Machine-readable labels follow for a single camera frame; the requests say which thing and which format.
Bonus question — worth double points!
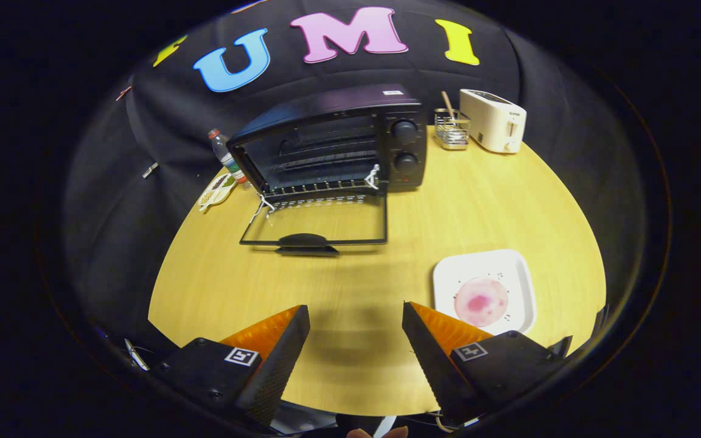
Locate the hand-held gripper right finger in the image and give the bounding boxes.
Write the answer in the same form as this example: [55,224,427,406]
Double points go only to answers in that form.
[402,301,573,425]

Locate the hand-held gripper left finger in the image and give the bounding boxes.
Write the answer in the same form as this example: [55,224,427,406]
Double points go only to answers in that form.
[156,304,312,426]

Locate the round pink food slice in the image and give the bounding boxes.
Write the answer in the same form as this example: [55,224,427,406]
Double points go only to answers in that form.
[454,277,509,327]

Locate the white square plate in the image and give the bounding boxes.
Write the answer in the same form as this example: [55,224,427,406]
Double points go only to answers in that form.
[433,249,537,336]

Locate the black toaster oven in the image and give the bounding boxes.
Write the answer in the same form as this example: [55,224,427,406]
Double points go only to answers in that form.
[226,83,428,257]

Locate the white bread toaster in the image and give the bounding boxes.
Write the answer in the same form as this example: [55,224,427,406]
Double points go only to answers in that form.
[459,89,527,154]

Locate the leaf-shaped snack packet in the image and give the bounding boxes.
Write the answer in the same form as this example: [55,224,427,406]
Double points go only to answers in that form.
[197,173,239,213]

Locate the clear plastic bottle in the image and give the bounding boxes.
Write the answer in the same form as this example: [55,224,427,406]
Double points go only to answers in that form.
[208,128,249,186]

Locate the metal wire basket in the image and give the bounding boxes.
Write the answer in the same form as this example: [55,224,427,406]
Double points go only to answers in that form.
[434,108,471,151]

